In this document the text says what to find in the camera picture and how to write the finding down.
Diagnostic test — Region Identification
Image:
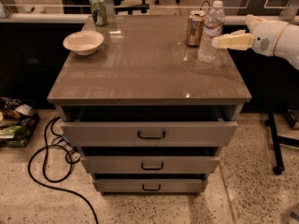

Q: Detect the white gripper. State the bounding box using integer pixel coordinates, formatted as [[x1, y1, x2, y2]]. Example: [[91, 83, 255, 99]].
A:
[[211, 15, 289, 57]]

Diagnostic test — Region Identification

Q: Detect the clear plastic water bottle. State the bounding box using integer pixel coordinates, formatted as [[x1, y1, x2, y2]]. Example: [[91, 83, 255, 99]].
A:
[[198, 0, 225, 63]]

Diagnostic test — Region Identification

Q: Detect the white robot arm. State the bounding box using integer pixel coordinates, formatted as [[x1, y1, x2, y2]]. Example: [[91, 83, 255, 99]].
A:
[[211, 15, 299, 69]]

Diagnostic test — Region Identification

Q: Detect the white paper bowl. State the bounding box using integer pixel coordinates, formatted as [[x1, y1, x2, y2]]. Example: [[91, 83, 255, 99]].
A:
[[63, 31, 104, 56]]

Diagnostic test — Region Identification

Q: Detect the gold soda can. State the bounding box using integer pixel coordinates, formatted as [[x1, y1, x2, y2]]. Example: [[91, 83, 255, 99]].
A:
[[185, 10, 206, 47]]

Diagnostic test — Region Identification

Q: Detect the top grey drawer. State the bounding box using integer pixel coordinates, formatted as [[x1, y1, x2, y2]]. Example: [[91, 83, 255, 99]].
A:
[[62, 120, 237, 147]]

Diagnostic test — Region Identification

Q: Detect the grey drawer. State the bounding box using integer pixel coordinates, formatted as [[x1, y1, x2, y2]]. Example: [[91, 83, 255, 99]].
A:
[[81, 156, 220, 174], [93, 179, 207, 194], [62, 120, 237, 147]]

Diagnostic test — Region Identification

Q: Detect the black rolling stand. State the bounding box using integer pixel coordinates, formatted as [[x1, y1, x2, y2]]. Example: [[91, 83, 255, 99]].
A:
[[264, 113, 299, 175]]

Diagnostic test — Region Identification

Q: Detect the grey three-drawer cabinet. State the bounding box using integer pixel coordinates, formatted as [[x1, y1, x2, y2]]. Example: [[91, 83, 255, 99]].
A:
[[48, 16, 251, 182]]

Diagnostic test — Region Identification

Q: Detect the green soda can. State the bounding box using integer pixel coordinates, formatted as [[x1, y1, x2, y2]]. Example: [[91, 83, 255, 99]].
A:
[[90, 0, 107, 26]]

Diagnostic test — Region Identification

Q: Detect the middle grey drawer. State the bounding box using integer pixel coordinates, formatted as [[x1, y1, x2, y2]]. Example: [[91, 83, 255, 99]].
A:
[[81, 156, 220, 174]]

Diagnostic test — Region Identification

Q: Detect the bottom grey drawer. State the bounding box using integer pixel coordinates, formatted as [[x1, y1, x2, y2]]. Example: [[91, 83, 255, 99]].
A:
[[93, 179, 207, 194]]

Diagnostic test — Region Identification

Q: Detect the basket of snack bags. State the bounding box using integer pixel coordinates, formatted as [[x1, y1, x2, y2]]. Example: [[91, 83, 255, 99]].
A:
[[0, 96, 39, 147]]

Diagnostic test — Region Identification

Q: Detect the black floor cable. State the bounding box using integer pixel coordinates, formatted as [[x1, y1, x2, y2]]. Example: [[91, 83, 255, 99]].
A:
[[27, 117, 100, 224]]

